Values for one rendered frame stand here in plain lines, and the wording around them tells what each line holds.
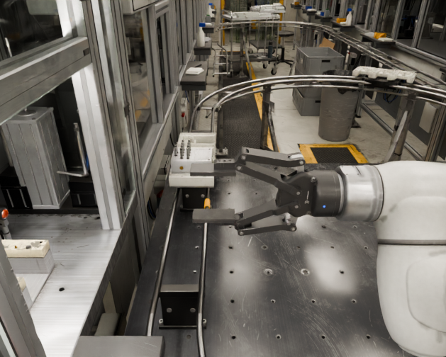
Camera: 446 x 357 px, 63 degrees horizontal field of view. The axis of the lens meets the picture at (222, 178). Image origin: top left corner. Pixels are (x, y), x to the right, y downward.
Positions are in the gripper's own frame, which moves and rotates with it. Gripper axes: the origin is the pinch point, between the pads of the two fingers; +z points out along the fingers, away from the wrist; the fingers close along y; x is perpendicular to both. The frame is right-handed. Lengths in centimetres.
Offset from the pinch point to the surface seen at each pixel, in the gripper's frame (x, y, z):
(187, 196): -59, -38, 10
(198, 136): -82, -25, 7
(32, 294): 1.7, -20.9, 32.8
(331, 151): -251, -112, -102
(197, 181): -49, -26, 6
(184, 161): -51, -20, 10
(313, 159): -236, -112, -82
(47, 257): -4.7, -17.7, 31.9
